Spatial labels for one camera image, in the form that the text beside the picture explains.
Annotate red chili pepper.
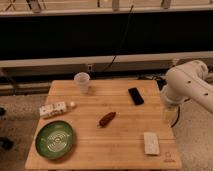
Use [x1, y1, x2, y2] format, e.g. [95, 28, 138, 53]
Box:
[98, 112, 116, 128]

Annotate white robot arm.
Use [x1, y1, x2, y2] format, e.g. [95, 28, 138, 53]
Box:
[160, 60, 213, 127]

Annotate translucent white cup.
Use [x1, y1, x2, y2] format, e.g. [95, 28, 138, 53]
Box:
[74, 72, 90, 94]

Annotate green ceramic plate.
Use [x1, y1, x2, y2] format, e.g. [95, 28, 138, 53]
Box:
[35, 120, 74, 160]

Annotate white rectangular sponge block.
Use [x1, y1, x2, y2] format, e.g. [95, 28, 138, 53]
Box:
[144, 132, 160, 155]

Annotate black smartphone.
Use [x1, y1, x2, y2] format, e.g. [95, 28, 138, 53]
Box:
[128, 88, 144, 105]

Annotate white patterned carton box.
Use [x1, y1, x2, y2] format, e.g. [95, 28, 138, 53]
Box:
[39, 102, 67, 118]

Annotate white wall outlet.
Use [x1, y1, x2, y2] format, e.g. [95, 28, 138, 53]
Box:
[88, 64, 93, 72]

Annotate black hanging cable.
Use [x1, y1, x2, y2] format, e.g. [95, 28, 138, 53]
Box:
[101, 3, 135, 72]

